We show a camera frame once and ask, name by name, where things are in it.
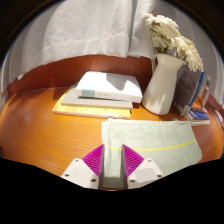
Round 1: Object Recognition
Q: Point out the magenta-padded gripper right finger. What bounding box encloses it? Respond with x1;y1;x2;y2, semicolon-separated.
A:
122;143;165;190

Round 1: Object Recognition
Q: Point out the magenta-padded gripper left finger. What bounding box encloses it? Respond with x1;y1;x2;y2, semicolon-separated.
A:
60;143;105;190

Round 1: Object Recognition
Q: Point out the pale green towel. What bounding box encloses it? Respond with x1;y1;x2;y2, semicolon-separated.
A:
100;118;203;190

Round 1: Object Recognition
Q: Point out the yellow book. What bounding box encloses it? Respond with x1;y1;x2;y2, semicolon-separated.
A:
52;85;132;120

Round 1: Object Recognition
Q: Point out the blue lying book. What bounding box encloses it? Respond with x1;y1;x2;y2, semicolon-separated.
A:
186;107;212;127

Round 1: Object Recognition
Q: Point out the white ceramic jug vase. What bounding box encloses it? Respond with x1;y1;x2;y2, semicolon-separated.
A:
142;53;188;116

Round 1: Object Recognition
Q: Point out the dark grey standing book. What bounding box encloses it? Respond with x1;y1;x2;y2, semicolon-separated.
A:
172;64;203;118

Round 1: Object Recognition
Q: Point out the blue standing book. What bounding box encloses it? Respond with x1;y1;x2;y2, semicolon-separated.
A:
189;70;206;108

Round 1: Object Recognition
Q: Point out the white flower bouquet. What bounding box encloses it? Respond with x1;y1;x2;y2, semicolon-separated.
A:
142;12;205;73

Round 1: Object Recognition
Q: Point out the white curtain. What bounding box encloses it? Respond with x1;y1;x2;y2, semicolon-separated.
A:
0;0;224;96

